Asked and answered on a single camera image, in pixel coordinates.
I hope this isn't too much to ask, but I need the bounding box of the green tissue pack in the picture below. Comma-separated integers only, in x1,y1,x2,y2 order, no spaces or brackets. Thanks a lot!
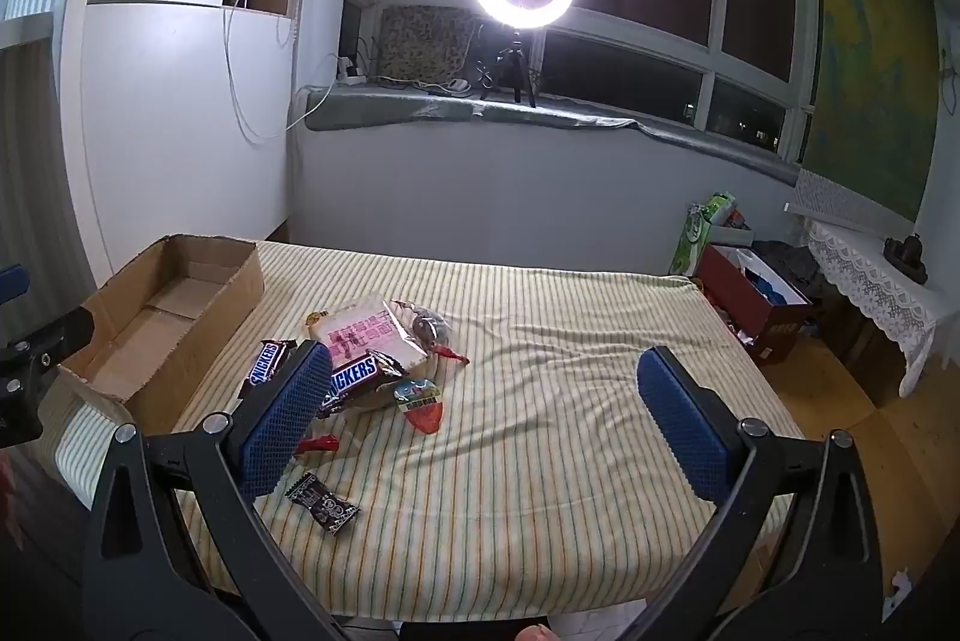
670,191,740,278

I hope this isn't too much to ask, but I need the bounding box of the green wall poster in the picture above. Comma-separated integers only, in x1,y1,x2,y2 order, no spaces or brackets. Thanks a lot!
799,0,942,222

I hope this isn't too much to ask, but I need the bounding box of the dark cloth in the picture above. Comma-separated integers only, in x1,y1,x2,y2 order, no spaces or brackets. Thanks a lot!
750,239,826,297

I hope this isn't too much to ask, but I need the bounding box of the patterned cushion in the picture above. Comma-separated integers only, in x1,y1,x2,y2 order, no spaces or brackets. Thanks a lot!
375,5,481,85

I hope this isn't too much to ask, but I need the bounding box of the sliced bread packet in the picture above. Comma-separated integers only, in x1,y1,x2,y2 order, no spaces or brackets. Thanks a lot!
304,296,440,387

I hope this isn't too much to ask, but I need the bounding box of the black tripod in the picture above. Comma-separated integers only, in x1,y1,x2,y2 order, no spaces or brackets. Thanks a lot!
480,22,537,108

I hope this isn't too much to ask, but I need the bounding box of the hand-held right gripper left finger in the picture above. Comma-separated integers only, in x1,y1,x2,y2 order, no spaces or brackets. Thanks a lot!
81,339,353,641

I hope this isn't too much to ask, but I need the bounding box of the brown chocolate bar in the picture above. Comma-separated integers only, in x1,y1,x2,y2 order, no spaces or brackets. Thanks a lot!
319,350,410,418
238,339,301,403

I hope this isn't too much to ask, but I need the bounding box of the dark cake packet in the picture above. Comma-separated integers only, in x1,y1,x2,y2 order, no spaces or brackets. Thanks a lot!
394,299,455,349

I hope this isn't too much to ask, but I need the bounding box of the brown cardboard box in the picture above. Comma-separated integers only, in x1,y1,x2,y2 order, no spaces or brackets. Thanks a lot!
56,233,265,436

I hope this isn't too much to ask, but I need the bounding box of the red storage box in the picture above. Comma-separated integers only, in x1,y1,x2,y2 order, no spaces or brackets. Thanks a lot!
697,243,815,364

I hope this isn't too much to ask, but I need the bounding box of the white hanging cable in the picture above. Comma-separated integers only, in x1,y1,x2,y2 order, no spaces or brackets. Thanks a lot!
223,0,293,145

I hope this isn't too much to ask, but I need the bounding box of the green and blue egg-shaped packet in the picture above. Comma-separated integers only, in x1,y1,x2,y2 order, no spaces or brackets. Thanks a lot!
392,377,445,408

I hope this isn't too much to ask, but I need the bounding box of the side table with lace cloth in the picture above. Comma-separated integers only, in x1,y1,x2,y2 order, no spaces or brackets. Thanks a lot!
806,217,950,398

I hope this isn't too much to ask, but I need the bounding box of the dark figurine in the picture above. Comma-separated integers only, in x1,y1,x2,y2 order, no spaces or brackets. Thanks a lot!
883,233,927,282

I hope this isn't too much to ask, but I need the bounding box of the white wardrobe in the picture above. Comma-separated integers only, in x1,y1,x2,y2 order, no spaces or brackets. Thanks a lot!
60,0,316,282

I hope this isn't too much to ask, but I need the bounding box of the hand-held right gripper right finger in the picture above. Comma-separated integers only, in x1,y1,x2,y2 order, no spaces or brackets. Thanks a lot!
636,345,886,641

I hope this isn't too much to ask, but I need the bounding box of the pale ribbed panel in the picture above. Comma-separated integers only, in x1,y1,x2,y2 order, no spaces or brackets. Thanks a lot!
0,0,113,312

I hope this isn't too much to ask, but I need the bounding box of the black candy packet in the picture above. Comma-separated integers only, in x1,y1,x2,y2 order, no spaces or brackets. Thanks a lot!
285,472,361,538

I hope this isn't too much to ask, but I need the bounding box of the grey patterned panel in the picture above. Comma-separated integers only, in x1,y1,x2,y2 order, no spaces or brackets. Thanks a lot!
795,168,920,229

